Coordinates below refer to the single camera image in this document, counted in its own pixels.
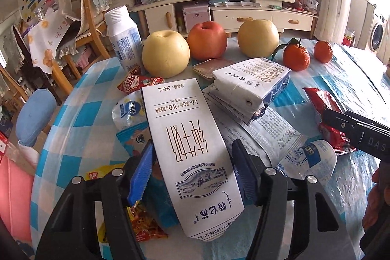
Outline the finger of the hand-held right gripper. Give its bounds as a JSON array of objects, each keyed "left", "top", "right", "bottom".
[{"left": 322, "top": 109, "right": 364, "bottom": 145}]

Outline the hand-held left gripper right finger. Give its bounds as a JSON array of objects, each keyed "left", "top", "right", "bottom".
[{"left": 232, "top": 138, "right": 348, "bottom": 260}]

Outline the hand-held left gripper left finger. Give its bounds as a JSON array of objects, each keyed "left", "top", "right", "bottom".
[{"left": 35, "top": 140, "right": 153, "bottom": 260}]

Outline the white printed plastic pouch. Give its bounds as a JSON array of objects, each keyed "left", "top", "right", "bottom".
[{"left": 202, "top": 86, "right": 311, "bottom": 171}]

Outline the tall white milk carton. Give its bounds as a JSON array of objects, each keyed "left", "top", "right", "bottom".
[{"left": 141, "top": 78, "right": 245, "bottom": 245}]

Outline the person's right hand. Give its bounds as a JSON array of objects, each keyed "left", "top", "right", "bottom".
[{"left": 362, "top": 167, "right": 390, "bottom": 250}]

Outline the blue cartoon snack bag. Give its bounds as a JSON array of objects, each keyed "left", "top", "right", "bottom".
[{"left": 115, "top": 127, "right": 181, "bottom": 228}]

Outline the blue white checked tablecloth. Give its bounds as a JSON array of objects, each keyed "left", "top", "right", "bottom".
[{"left": 30, "top": 36, "right": 390, "bottom": 260}]

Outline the yellow snack wrapper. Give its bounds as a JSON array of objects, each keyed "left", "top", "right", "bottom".
[{"left": 85, "top": 165, "right": 124, "bottom": 182}]

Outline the orange red snack wrapper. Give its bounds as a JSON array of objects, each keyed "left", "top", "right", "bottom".
[{"left": 126, "top": 200, "right": 169, "bottom": 245}]

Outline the plain tangerine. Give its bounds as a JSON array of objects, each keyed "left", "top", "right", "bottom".
[{"left": 313, "top": 40, "right": 334, "bottom": 64}]

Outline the tangerine with leaf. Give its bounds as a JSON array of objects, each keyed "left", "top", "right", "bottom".
[{"left": 272, "top": 38, "right": 311, "bottom": 71}]

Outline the crushed white milk carton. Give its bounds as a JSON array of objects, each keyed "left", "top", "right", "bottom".
[{"left": 212, "top": 57, "right": 292, "bottom": 124}]

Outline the red patterned candy wrapper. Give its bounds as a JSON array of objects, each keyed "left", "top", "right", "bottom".
[{"left": 117, "top": 69, "right": 166, "bottom": 95}]

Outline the white washing machine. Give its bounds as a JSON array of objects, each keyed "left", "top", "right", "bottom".
[{"left": 367, "top": 3, "right": 390, "bottom": 57}]

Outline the large yellow pear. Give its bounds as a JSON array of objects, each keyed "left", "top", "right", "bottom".
[{"left": 237, "top": 19, "right": 280, "bottom": 59}]

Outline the brown flat card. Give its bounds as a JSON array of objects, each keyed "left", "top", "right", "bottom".
[{"left": 193, "top": 58, "right": 233, "bottom": 78}]

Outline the blue round stool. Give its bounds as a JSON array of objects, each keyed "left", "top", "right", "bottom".
[{"left": 16, "top": 89, "right": 58, "bottom": 147}]

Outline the yellow apple left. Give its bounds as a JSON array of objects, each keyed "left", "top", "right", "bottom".
[{"left": 142, "top": 30, "right": 191, "bottom": 78}]

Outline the pink cloth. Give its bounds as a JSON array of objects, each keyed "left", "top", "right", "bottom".
[{"left": 0, "top": 153, "right": 35, "bottom": 247}]

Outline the cream television cabinet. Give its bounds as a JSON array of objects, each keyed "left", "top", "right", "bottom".
[{"left": 127, "top": 0, "right": 319, "bottom": 37}]

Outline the white plastic milk bottle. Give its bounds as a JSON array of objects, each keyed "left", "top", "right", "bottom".
[{"left": 104, "top": 6, "right": 144, "bottom": 72}]

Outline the red apple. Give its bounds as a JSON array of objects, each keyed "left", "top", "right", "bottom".
[{"left": 186, "top": 21, "right": 228, "bottom": 62}]

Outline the wooden chair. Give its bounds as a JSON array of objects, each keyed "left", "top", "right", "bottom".
[{"left": 52, "top": 0, "right": 112, "bottom": 96}]

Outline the pink storage box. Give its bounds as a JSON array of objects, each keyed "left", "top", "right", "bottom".
[{"left": 182, "top": 2, "right": 211, "bottom": 33}]

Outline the white cloth with orange print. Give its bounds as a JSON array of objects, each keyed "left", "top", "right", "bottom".
[{"left": 28, "top": 8, "right": 78, "bottom": 75}]

